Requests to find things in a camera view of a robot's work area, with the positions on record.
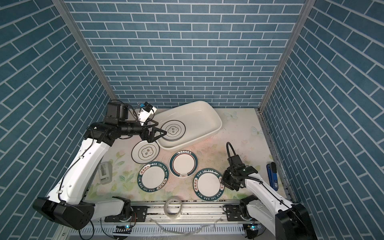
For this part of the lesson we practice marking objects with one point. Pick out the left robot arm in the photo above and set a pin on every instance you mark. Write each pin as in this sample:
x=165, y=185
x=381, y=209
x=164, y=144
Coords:
x=64, y=204

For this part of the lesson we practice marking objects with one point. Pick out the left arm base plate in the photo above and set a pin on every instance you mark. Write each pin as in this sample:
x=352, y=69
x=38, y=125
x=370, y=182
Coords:
x=135, y=214

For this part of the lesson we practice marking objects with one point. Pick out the white plastic bin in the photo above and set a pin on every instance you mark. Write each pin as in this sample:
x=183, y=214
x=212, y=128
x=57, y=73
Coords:
x=200, y=119

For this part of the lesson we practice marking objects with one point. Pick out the green red rimmed plate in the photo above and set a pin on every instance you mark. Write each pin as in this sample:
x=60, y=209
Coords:
x=183, y=164

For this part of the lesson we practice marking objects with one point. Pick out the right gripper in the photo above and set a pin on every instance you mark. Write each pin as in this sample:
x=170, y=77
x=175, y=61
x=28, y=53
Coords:
x=225, y=181

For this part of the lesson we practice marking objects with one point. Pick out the aluminium rail frame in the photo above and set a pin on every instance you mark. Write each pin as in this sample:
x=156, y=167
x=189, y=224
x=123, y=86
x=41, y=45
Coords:
x=197, y=218

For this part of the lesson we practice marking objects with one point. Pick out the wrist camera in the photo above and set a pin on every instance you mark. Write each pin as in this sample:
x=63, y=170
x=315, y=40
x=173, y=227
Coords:
x=146, y=111
x=240, y=165

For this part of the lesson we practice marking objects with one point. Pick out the grey plastic device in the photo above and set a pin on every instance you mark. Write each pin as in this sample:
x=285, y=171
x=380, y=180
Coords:
x=105, y=171

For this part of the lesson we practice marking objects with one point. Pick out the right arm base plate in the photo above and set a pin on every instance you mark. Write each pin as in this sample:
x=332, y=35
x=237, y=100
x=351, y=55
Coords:
x=236, y=213

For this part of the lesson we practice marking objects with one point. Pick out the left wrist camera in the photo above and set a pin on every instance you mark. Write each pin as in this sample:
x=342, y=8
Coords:
x=146, y=111

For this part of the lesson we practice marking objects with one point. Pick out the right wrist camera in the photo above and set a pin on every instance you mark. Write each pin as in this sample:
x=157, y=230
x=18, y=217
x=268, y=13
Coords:
x=240, y=165

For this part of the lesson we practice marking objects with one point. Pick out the clear tape roll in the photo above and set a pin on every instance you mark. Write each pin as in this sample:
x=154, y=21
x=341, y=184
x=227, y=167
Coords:
x=173, y=207

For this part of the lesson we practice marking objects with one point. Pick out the blue black stapler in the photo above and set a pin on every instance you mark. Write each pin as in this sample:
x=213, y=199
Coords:
x=272, y=175

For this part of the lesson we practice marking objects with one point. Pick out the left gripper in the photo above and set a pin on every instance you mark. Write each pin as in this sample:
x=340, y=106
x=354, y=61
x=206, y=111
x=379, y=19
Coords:
x=150, y=137

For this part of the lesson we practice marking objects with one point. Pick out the white cloud-pattern plate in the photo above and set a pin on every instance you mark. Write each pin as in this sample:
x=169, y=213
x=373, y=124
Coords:
x=144, y=152
x=175, y=130

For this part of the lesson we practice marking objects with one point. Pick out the floral table mat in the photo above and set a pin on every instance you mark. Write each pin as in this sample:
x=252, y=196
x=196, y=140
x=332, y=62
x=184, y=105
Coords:
x=241, y=127

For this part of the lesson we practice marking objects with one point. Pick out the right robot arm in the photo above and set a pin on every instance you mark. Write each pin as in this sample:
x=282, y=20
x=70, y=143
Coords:
x=287, y=221

